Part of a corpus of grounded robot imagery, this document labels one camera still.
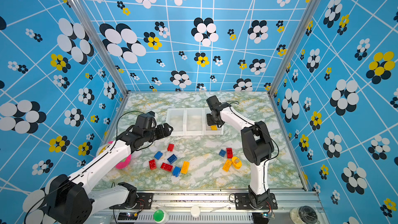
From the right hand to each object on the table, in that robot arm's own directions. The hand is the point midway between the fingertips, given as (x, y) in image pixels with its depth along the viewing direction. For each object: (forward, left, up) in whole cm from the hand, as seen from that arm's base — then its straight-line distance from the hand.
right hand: (213, 121), depth 97 cm
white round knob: (-47, +9, +1) cm, 48 cm away
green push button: (-49, +23, +3) cm, 55 cm away
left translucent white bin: (+6, +26, -5) cm, 27 cm away
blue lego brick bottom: (-29, +21, -5) cm, 36 cm away
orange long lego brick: (-26, -7, -5) cm, 27 cm away
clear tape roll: (-48, -35, +4) cm, 60 cm away
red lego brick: (-26, +34, -4) cm, 43 cm away
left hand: (-12, +25, +9) cm, 29 cm away
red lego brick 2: (-19, -9, -5) cm, 21 cm away
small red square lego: (-15, +26, -5) cm, 30 cm away
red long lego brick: (-27, +26, -4) cm, 38 cm away
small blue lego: (-20, +32, -5) cm, 38 cm away
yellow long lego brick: (-27, +16, -5) cm, 32 cm away
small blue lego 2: (-19, -5, -5) cm, 20 cm away
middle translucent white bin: (+3, +13, -5) cm, 14 cm away
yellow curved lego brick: (-2, 0, -4) cm, 5 cm away
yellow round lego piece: (-25, -12, -3) cm, 28 cm away
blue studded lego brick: (-23, +24, -4) cm, 33 cm away
